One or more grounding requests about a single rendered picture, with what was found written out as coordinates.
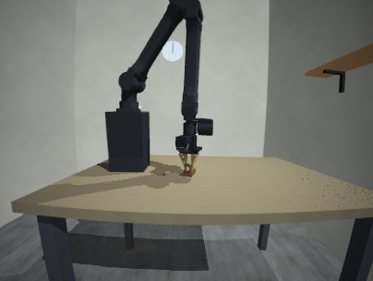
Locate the brown open tray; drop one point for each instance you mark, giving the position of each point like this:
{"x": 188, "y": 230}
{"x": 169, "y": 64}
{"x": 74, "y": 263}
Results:
{"x": 187, "y": 174}

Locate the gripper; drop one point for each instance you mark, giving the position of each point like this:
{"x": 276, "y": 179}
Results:
{"x": 194, "y": 155}

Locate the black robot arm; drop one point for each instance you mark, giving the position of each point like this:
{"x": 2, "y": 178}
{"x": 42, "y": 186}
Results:
{"x": 133, "y": 81}

